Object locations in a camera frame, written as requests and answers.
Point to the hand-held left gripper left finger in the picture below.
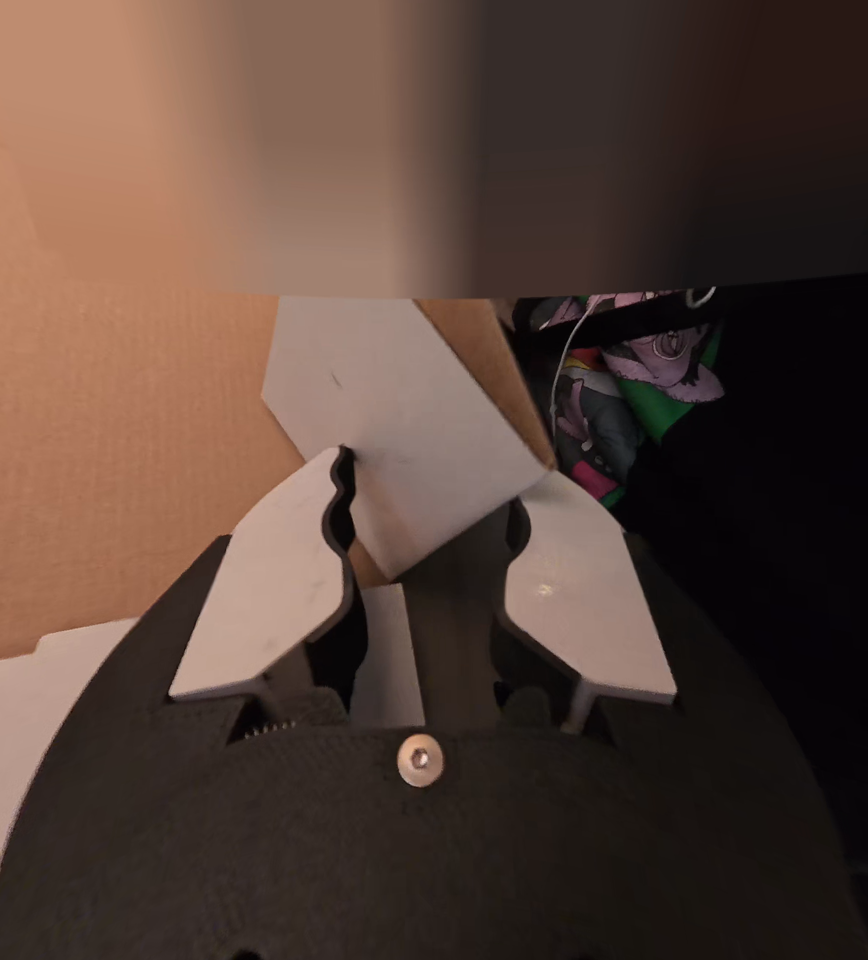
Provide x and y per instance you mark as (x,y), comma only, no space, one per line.
(269,592)

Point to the white and brown cardboard box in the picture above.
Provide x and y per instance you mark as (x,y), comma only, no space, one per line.
(103,450)

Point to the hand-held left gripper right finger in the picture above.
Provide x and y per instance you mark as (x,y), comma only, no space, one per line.
(584,600)

